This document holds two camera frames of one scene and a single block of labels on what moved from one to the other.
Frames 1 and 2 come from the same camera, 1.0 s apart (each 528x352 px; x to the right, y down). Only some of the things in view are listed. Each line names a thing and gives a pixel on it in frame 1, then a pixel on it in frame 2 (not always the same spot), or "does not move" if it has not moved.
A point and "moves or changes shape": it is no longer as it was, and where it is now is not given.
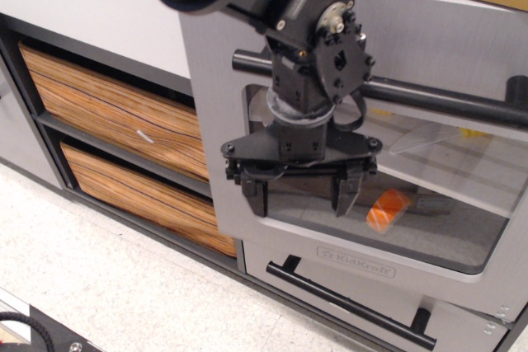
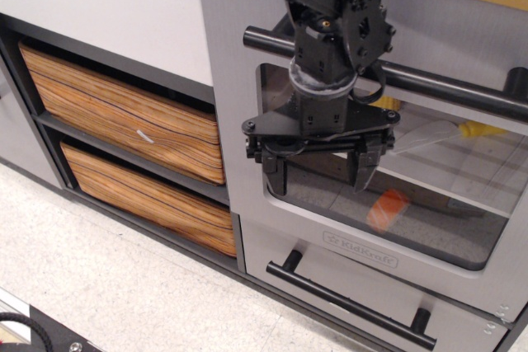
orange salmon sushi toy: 386,210 does not move
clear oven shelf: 487,185 does not move
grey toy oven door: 444,209 moves or changes shape
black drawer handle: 415,330 does not move
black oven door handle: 511,108 → 511,91
